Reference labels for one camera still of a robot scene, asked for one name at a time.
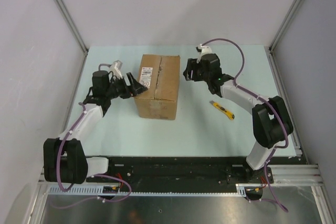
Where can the right aluminium side rail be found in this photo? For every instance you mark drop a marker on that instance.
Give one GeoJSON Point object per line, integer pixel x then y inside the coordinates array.
{"type": "Point", "coordinates": [282, 92]}

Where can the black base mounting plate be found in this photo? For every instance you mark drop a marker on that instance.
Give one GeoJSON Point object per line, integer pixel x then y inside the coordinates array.
{"type": "Point", "coordinates": [183, 174]}

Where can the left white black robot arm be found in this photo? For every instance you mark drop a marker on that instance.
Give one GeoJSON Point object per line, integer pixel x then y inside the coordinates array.
{"type": "Point", "coordinates": [64, 158]}

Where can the yellow utility knife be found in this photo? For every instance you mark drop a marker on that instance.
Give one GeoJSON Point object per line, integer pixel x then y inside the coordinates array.
{"type": "Point", "coordinates": [228, 113]}

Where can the aluminium frame post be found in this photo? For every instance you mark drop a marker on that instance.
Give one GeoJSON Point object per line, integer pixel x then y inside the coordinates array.
{"type": "Point", "coordinates": [289, 17]}
{"type": "Point", "coordinates": [71, 25]}

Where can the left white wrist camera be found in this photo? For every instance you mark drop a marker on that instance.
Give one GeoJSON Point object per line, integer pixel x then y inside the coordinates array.
{"type": "Point", "coordinates": [115, 68]}

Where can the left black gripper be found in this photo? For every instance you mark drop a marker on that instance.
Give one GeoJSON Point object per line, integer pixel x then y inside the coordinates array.
{"type": "Point", "coordinates": [135, 89]}

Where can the right aluminium frame post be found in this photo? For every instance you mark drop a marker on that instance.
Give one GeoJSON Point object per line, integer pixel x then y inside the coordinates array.
{"type": "Point", "coordinates": [289, 17]}

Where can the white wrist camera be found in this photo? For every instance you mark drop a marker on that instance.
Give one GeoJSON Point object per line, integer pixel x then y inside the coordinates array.
{"type": "Point", "coordinates": [115, 68]}
{"type": "Point", "coordinates": [202, 50]}

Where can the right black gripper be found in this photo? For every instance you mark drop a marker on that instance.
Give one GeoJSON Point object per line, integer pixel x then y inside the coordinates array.
{"type": "Point", "coordinates": [192, 65]}

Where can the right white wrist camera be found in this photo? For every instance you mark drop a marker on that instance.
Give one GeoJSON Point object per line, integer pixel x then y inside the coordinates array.
{"type": "Point", "coordinates": [202, 50]}

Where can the brown cardboard express box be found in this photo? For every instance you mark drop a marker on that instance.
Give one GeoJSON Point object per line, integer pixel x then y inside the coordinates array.
{"type": "Point", "coordinates": [161, 76]}

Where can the left aluminium frame post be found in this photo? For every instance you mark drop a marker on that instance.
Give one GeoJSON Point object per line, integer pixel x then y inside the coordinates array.
{"type": "Point", "coordinates": [71, 25]}

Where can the white slotted cable duct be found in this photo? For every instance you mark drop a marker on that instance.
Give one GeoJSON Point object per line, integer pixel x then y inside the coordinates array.
{"type": "Point", "coordinates": [106, 190]}

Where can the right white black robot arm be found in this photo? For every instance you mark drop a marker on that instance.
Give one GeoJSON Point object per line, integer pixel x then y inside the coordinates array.
{"type": "Point", "coordinates": [270, 118]}

